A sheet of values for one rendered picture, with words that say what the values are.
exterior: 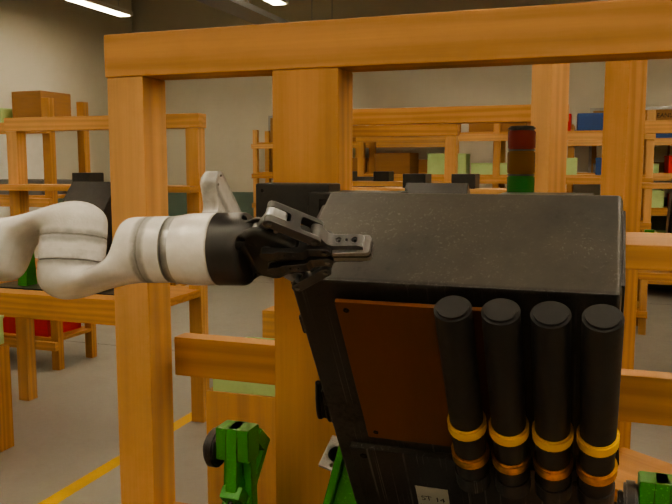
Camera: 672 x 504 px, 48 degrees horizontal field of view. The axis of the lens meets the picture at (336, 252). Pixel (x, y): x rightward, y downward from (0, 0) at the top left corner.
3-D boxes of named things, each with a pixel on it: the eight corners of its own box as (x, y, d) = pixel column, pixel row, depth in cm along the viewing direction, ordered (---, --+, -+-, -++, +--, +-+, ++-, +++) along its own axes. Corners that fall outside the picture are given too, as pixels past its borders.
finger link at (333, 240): (314, 253, 75) (364, 253, 74) (307, 235, 73) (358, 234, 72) (316, 241, 76) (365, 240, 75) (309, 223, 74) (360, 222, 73)
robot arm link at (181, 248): (221, 165, 79) (166, 167, 80) (195, 253, 73) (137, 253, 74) (246, 219, 86) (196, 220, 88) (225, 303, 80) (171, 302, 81)
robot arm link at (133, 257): (155, 298, 76) (159, 210, 77) (20, 297, 79) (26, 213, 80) (185, 302, 82) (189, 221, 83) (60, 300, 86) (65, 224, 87)
